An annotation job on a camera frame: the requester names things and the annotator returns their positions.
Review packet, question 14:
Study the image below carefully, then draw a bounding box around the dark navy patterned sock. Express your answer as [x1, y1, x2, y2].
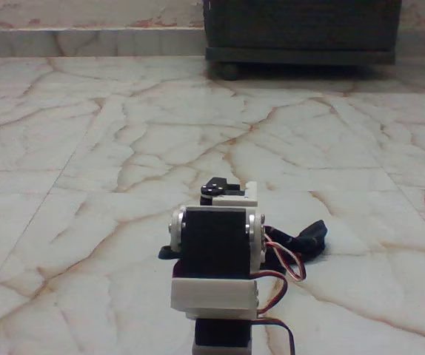
[263, 219, 329, 266]

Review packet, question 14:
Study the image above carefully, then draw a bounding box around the dark wooden cabinet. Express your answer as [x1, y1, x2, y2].
[201, 0, 403, 72]

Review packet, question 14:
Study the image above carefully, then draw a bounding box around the red white black servo cable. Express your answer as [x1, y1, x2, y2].
[262, 236, 308, 284]

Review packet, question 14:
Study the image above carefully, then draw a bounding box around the black and red servo cable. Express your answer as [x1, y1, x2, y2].
[251, 271, 299, 355]

